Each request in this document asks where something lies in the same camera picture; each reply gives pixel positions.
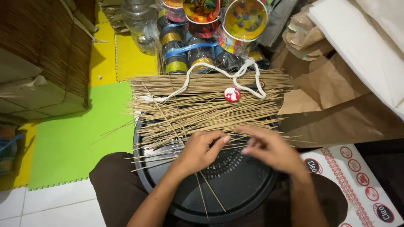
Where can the yellow colourful bowl in plastic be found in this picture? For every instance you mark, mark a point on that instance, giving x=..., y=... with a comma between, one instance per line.
x=245, y=20

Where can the yellow foam floor mat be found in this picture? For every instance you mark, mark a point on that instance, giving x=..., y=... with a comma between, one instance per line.
x=134, y=60
x=102, y=53
x=26, y=157

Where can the pile of bamboo sticks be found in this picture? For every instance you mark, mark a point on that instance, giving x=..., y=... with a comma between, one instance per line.
x=202, y=104

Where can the stack of brown wrapped bundles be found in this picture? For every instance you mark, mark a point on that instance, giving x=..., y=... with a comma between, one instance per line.
x=44, y=56

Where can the stack of white paper sheets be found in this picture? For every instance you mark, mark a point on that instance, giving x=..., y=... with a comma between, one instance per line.
x=363, y=47

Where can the red yellow colourful bowl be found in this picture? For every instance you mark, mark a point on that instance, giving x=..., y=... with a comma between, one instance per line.
x=200, y=11

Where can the thin bamboo stick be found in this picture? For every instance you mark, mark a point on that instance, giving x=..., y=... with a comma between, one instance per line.
x=214, y=194
x=202, y=198

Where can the person's brown trousers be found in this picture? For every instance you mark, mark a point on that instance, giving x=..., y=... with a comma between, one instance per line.
x=116, y=189

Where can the white cardboard box red print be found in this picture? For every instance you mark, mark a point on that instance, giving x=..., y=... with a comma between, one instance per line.
x=356, y=186

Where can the clear plastic bottle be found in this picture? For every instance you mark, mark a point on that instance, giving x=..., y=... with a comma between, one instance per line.
x=140, y=25

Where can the black orange scissors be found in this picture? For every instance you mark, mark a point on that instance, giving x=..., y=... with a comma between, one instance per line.
x=259, y=85

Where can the black round perforated tray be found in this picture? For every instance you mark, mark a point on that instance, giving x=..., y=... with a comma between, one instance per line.
x=236, y=189

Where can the bundle of black gold rolls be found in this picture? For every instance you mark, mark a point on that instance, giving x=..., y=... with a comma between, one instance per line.
x=189, y=50

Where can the heap of flat cardboard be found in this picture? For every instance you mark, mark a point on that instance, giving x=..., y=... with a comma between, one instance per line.
x=110, y=15

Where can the blue plastic bag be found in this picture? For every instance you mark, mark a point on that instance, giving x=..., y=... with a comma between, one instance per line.
x=8, y=151

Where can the red and white round cap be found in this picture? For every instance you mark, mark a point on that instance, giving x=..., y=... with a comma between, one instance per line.
x=232, y=94

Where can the person's right fingers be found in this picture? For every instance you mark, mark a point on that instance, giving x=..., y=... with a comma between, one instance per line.
x=252, y=140

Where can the heap of brown paper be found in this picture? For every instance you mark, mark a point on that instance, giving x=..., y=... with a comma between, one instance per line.
x=331, y=101

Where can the person's left hand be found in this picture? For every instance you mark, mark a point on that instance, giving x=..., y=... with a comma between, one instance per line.
x=194, y=154

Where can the person's right hand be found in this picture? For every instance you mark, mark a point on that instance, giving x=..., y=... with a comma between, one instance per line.
x=274, y=153

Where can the green foam floor mat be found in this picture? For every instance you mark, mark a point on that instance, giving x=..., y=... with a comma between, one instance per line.
x=79, y=142

